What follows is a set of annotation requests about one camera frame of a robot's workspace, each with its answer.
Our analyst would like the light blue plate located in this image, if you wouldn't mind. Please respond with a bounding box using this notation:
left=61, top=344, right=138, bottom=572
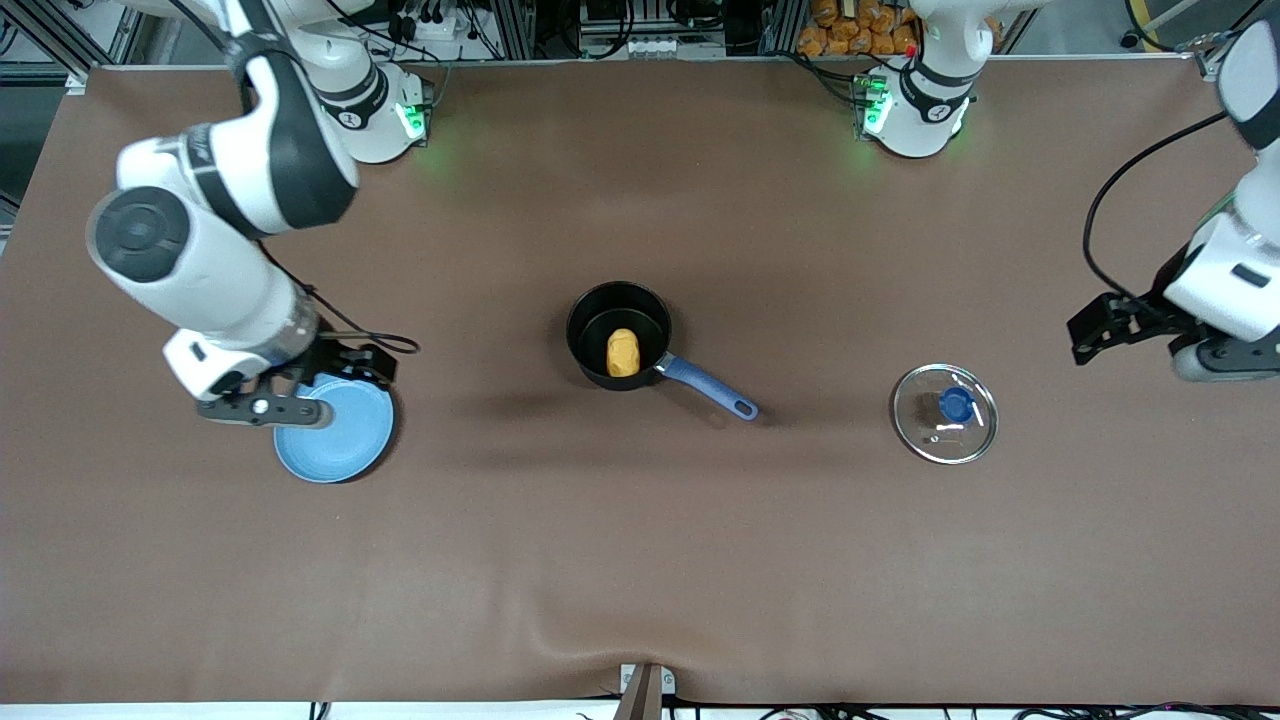
left=273, top=375, right=397, bottom=486

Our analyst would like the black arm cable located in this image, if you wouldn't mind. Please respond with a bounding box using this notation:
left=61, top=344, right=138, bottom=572
left=160, top=0, right=422, bottom=357
left=1083, top=110, right=1233, bottom=303

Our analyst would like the black pot with blue handle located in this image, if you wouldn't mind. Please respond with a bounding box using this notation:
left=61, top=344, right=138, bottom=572
left=565, top=281, right=759, bottom=422

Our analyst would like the yellow potato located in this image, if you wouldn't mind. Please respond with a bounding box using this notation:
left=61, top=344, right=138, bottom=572
left=605, top=328, right=642, bottom=379

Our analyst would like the white power strip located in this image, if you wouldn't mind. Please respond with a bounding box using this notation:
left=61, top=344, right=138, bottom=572
left=580, top=35, right=691, bottom=59

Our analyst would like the orange packets pile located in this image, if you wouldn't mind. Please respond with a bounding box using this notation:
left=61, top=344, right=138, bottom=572
left=796, top=0, right=921, bottom=59

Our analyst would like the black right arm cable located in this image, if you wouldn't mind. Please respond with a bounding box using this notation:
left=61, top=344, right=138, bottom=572
left=160, top=0, right=422, bottom=357

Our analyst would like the metal bracket with post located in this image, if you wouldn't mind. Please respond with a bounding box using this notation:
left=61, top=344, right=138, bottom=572
left=612, top=663, right=677, bottom=720

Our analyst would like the brown table cover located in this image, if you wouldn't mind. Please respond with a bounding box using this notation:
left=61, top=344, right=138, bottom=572
left=0, top=55, right=1280, bottom=707

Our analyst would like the aluminium frame post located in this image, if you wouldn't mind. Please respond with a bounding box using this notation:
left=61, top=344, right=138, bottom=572
left=490, top=0, right=537, bottom=61

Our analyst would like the glass lid with blue knob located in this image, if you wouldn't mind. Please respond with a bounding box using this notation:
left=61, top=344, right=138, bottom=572
left=891, top=363, right=1000, bottom=466

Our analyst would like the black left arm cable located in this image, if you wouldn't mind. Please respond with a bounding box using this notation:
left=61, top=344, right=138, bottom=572
left=1083, top=110, right=1233, bottom=303

